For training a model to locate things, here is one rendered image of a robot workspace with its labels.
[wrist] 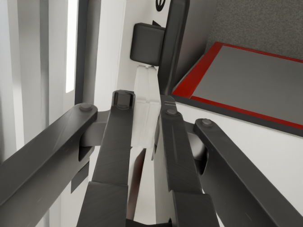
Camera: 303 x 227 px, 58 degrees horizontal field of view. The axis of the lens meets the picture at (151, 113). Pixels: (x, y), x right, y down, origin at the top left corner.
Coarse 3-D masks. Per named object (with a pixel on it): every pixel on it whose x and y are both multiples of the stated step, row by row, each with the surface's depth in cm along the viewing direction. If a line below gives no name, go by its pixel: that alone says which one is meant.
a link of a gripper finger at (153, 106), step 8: (152, 72) 20; (152, 80) 18; (152, 88) 17; (152, 96) 16; (152, 104) 15; (160, 104) 15; (152, 112) 15; (152, 120) 15; (144, 128) 16; (152, 128) 15; (144, 136) 16; (152, 136) 16; (144, 144) 16; (152, 144) 16
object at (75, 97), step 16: (80, 0) 18; (80, 16) 19; (64, 32) 18; (80, 32) 19; (64, 48) 18; (80, 48) 20; (64, 64) 19; (80, 64) 21; (64, 80) 19; (80, 80) 21; (64, 96) 20; (80, 96) 22; (64, 112) 21; (80, 176) 26; (64, 192) 24; (80, 192) 28; (64, 208) 25; (80, 208) 29; (64, 224) 26
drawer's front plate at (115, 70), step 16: (112, 0) 18; (128, 0) 18; (144, 0) 20; (112, 16) 18; (128, 16) 18; (144, 16) 21; (160, 16) 25; (112, 32) 18; (128, 32) 19; (112, 48) 19; (128, 48) 20; (112, 64) 19; (128, 64) 21; (144, 64) 25; (96, 80) 20; (112, 80) 20; (128, 80) 22; (96, 96) 21
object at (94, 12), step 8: (88, 0) 28; (96, 0) 28; (88, 8) 28; (96, 8) 28; (88, 16) 29; (96, 16) 28; (88, 24) 29; (96, 24) 29; (88, 32) 29; (96, 32) 29; (88, 40) 30; (96, 40) 29; (88, 48) 30; (96, 48) 30; (88, 56) 30; (96, 56) 30; (88, 64) 31; (96, 64) 30; (88, 72) 31; (88, 80) 31; (88, 88) 32; (88, 96) 32
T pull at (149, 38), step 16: (176, 0) 18; (176, 16) 18; (144, 32) 20; (160, 32) 19; (176, 32) 19; (144, 48) 20; (160, 48) 20; (176, 48) 19; (160, 64) 20; (176, 64) 20; (160, 80) 20
